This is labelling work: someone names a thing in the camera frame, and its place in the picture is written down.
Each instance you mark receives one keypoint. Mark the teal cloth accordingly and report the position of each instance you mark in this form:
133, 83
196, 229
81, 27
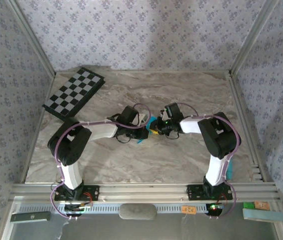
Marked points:
140, 141

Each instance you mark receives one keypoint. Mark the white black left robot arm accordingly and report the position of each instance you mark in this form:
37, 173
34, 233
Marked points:
71, 175

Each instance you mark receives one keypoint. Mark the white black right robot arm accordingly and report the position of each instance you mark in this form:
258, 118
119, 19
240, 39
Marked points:
215, 172

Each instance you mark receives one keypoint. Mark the black grey folding chessboard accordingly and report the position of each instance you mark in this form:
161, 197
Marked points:
76, 92

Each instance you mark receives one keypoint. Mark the grey oval pad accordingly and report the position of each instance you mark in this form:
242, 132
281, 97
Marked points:
137, 211

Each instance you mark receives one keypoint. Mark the light blue tube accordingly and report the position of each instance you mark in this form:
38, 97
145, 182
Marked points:
229, 172

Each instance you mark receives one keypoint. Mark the orange tag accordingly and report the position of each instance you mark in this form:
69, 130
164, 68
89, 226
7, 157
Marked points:
189, 209

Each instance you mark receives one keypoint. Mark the green small card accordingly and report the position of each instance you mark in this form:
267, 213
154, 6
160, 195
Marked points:
248, 205

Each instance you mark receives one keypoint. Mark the orange small card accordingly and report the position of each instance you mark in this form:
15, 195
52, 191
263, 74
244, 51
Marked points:
262, 205

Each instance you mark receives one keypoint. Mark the light blue flat box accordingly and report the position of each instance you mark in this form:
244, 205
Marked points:
264, 215

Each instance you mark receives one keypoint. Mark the black flat device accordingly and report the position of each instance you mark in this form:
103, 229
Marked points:
30, 217

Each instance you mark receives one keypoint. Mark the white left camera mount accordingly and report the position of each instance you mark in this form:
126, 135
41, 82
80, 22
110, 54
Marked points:
143, 117

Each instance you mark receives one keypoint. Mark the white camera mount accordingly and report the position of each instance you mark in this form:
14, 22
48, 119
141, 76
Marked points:
143, 117
162, 114

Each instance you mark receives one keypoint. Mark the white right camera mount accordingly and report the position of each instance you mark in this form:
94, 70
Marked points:
162, 114

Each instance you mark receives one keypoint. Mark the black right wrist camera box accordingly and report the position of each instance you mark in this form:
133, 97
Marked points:
174, 111

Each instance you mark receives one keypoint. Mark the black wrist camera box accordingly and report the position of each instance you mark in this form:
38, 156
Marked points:
174, 111
129, 115

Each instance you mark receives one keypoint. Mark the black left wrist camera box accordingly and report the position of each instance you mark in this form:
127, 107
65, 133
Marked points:
129, 115

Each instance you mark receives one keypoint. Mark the aluminium mounting rail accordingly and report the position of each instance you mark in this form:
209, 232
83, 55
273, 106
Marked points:
144, 191

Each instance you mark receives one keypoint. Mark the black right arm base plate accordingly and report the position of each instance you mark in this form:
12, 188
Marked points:
194, 193

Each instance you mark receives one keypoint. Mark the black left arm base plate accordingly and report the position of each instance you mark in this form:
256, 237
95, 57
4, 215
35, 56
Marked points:
91, 193

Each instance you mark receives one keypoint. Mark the aluminium side rail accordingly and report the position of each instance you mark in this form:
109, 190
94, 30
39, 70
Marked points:
244, 120
49, 87

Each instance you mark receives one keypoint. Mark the aluminium frame post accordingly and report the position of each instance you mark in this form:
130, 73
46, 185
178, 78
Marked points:
32, 37
253, 37

